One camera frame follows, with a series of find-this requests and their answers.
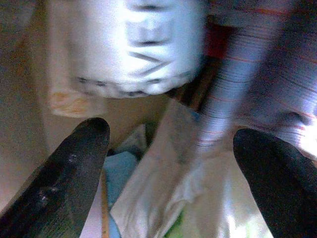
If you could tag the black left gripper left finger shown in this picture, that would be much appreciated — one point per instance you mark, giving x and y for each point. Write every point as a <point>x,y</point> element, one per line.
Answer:
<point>62,178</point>

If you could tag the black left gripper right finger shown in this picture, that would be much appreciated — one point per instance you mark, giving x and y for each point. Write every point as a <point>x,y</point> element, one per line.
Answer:
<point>277,186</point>

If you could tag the light blue cloth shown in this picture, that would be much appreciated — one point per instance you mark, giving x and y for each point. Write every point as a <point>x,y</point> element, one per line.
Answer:
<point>119,173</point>

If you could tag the crumpled white paper bag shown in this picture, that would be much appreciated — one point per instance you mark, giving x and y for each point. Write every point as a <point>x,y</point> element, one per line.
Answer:
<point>173,186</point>

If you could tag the white thin-striped cloth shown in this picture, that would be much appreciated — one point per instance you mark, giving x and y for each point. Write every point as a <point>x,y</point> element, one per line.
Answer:
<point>260,74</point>

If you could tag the plain white plastic bag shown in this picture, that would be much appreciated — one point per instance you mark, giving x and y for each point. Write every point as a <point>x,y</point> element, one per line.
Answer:
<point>111,49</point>

